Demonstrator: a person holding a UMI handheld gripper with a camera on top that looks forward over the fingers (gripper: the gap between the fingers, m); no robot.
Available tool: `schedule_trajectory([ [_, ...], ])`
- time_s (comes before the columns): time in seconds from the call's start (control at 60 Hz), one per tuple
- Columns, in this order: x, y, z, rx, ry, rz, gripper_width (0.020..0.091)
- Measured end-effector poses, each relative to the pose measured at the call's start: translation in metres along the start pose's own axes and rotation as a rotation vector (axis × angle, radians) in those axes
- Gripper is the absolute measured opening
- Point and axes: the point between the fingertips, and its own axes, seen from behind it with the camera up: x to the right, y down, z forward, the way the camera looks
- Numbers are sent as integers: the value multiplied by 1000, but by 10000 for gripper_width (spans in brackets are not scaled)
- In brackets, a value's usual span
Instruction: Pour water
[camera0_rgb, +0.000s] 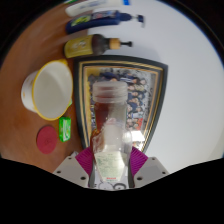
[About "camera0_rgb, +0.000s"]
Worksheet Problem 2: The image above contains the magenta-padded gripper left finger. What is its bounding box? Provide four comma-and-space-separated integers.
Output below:
53, 148, 98, 188

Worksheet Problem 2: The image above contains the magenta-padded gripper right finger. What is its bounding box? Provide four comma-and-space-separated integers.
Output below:
128, 146, 170, 188

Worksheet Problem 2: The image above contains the clear plastic water bottle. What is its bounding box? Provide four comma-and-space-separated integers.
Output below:
90, 80, 134, 183

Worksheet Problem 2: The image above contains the flat round red coaster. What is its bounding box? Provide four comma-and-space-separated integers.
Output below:
36, 125, 59, 155

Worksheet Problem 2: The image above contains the framed group picture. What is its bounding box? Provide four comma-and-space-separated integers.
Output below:
72, 55, 169, 154

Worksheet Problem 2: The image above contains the white mug with yellow rim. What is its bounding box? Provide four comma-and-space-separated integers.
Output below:
20, 58, 74, 122

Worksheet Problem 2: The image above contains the brown pump bottle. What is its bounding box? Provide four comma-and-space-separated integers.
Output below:
63, 33, 134, 59

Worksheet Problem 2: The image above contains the white lotion bottle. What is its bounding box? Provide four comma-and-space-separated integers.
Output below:
64, 0, 131, 18

